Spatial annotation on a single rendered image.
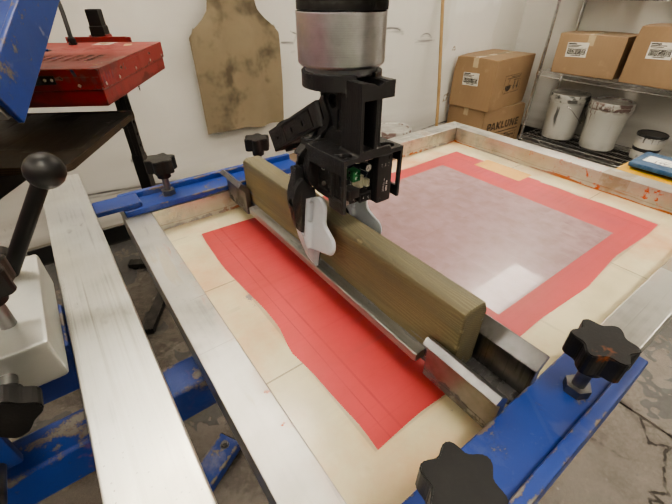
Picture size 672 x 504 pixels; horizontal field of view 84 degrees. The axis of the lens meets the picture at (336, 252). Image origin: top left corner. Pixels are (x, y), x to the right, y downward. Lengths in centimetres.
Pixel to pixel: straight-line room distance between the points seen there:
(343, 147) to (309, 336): 20
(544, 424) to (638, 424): 148
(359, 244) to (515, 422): 20
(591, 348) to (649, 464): 142
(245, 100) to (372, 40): 221
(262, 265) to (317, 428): 25
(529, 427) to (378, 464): 12
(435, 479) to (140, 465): 17
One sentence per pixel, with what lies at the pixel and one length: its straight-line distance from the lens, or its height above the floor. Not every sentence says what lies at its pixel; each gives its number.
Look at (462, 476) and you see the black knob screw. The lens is 24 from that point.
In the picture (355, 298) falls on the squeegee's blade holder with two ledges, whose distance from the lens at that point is 40.
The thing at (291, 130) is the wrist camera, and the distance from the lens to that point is 42.
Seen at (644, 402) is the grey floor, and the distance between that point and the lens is 190.
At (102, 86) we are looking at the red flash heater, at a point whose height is 106.
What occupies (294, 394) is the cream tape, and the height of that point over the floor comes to 95.
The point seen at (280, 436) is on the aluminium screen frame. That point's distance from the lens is 32.
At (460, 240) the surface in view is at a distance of 59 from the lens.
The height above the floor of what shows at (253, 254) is 95.
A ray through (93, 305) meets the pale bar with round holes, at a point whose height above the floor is 104.
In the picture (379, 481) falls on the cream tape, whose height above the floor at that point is 95.
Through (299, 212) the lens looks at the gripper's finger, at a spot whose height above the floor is 107.
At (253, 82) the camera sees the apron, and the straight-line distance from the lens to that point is 250.
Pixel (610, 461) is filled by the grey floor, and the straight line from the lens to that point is 167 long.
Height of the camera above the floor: 127
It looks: 35 degrees down
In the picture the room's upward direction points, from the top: straight up
